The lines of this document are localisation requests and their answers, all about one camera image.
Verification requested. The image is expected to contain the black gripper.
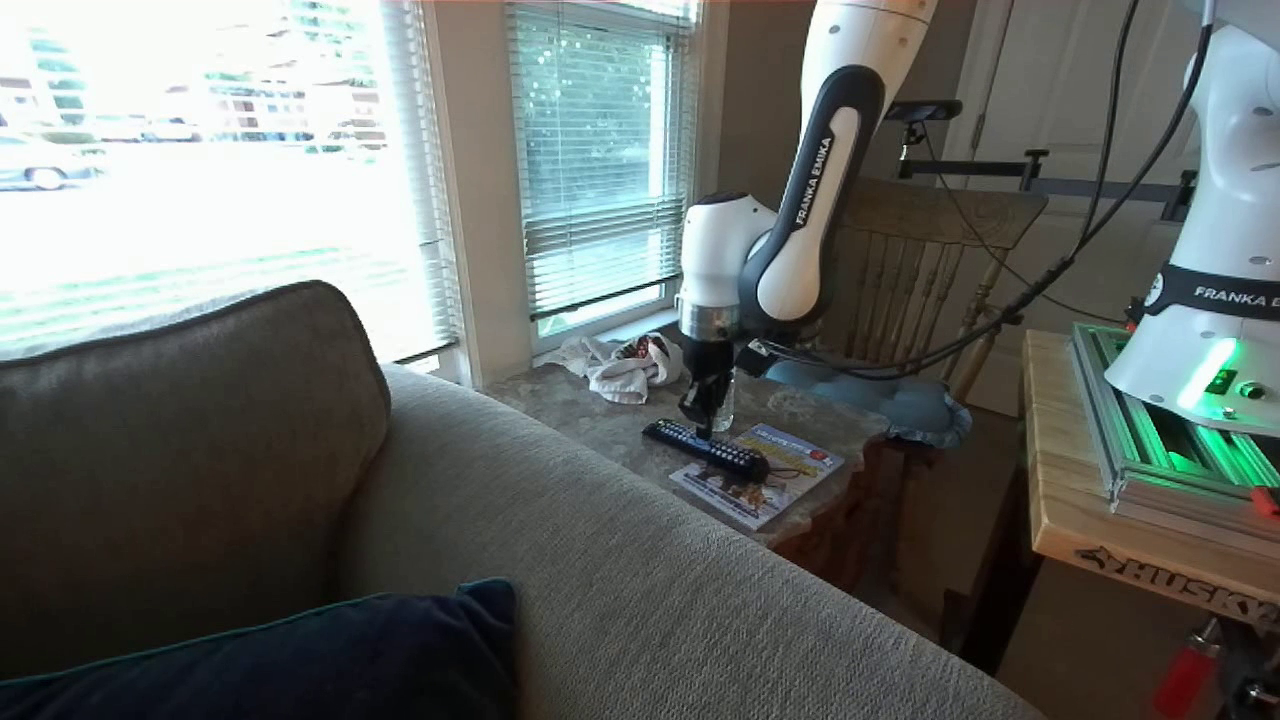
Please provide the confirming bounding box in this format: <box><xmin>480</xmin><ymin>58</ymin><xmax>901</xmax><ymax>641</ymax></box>
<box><xmin>675</xmin><ymin>330</ymin><xmax>739</xmax><ymax>439</ymax></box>

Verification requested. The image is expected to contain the crumpled clear plastic wrapper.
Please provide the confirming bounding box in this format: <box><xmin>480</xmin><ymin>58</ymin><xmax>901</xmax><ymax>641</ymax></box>
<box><xmin>551</xmin><ymin>330</ymin><xmax>692</xmax><ymax>408</ymax></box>

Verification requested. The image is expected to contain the magazine with animal cover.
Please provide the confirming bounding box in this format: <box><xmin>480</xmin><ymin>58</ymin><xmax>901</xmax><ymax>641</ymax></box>
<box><xmin>667</xmin><ymin>420</ymin><xmax>849</xmax><ymax>535</ymax></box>

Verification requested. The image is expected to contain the stone top side table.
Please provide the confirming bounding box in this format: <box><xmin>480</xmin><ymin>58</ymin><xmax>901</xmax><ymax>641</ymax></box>
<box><xmin>485</xmin><ymin>354</ymin><xmax>897</xmax><ymax>591</ymax></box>

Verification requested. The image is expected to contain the blue chair seat cushion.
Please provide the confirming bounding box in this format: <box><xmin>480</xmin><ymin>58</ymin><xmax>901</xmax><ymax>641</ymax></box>
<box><xmin>753</xmin><ymin>346</ymin><xmax>975</xmax><ymax>452</ymax></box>

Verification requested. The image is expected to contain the grey fabric sofa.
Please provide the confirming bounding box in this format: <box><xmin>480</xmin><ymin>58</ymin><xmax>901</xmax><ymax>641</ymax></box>
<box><xmin>328</xmin><ymin>362</ymin><xmax>1047</xmax><ymax>720</ymax></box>

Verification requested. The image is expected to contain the wooden spindle chair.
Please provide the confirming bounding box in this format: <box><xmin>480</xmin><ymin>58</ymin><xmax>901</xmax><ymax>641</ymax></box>
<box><xmin>769</xmin><ymin>171</ymin><xmax>1054</xmax><ymax>605</ymax></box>

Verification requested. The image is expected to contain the narrow window with blinds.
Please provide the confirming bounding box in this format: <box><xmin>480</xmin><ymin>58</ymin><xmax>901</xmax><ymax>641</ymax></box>
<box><xmin>504</xmin><ymin>0</ymin><xmax>702</xmax><ymax>339</ymax></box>

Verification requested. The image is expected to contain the wooden Husky workbench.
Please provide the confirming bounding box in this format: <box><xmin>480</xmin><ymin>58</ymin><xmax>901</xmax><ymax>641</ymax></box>
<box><xmin>1020</xmin><ymin>329</ymin><xmax>1280</xmax><ymax>631</ymax></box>

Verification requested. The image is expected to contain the navy blue throw pillow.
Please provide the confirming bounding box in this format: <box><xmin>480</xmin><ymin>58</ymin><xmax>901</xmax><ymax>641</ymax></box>
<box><xmin>0</xmin><ymin>575</ymin><xmax>525</xmax><ymax>720</ymax></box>

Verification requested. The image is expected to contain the white panel door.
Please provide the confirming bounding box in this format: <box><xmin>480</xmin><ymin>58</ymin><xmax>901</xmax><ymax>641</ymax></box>
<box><xmin>940</xmin><ymin>0</ymin><xmax>1263</xmax><ymax>187</ymax></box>

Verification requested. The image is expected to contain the grey sofa back cushion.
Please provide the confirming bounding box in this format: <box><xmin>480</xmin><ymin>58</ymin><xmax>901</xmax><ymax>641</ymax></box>
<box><xmin>0</xmin><ymin>274</ymin><xmax>396</xmax><ymax>683</ymax></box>

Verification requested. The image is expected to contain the red clamp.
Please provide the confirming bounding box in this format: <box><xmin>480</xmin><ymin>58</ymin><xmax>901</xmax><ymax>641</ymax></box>
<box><xmin>1148</xmin><ymin>617</ymin><xmax>1231</xmax><ymax>720</ymax></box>

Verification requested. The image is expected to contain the large window with blinds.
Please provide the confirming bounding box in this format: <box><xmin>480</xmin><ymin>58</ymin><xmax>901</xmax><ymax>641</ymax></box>
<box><xmin>0</xmin><ymin>0</ymin><xmax>468</xmax><ymax>376</ymax></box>

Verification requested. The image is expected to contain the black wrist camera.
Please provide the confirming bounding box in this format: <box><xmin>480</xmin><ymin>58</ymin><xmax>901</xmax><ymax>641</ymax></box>
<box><xmin>727</xmin><ymin>334</ymin><xmax>779</xmax><ymax>380</ymax></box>

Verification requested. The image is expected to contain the thin black camera cable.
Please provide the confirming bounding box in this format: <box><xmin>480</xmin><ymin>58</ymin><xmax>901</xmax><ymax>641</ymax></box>
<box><xmin>927</xmin><ymin>139</ymin><xmax>1138</xmax><ymax>330</ymax></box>

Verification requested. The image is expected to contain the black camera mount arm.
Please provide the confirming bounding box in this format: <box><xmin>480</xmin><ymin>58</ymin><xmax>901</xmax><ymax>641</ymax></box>
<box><xmin>894</xmin><ymin>119</ymin><xmax>1200</xmax><ymax>222</ymax></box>

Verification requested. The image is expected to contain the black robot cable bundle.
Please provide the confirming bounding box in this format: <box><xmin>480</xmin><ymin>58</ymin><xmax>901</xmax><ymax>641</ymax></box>
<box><xmin>758</xmin><ymin>0</ymin><xmax>1220</xmax><ymax>382</ymax></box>

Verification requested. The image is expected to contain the black exterior camera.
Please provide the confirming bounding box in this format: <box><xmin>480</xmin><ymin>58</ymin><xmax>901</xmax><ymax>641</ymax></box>
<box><xmin>885</xmin><ymin>94</ymin><xmax>964</xmax><ymax>129</ymax></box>

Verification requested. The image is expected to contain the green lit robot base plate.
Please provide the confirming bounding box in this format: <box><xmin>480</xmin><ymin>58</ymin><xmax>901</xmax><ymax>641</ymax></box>
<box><xmin>1071</xmin><ymin>318</ymin><xmax>1280</xmax><ymax>521</ymax></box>

